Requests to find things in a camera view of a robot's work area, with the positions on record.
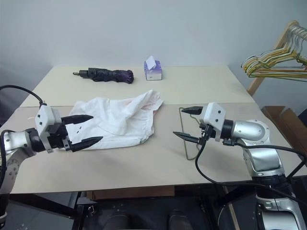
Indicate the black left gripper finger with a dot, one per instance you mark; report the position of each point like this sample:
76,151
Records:
86,143
76,119

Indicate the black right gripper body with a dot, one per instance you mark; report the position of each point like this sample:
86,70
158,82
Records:
206,134

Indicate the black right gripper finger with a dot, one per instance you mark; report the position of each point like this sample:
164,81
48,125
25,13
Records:
194,110
187,137

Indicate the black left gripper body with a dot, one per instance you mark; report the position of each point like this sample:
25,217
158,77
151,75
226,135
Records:
57,137

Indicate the white shirt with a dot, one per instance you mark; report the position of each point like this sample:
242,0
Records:
115,119

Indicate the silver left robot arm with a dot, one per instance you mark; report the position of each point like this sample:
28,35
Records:
14,141

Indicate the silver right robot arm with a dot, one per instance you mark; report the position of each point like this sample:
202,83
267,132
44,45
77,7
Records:
251,131

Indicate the folded black purple umbrella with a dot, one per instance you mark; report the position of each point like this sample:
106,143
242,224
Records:
108,75

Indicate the purple tissue box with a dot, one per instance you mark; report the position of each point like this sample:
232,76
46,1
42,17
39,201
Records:
153,74

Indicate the brown box under table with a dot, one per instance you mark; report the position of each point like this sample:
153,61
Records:
129,191

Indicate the wooden clothes rack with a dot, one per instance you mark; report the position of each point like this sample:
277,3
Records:
256,83

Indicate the dark rounded shape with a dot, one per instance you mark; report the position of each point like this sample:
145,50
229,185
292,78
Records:
178,220
115,221

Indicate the hangers on wooden rack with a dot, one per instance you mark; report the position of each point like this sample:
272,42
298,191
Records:
283,70

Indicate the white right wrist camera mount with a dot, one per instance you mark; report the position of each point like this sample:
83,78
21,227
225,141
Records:
213,115

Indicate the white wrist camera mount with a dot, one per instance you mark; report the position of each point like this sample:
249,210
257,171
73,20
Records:
213,115
45,117

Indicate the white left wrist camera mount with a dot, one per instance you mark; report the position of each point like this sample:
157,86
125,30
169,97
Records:
45,117

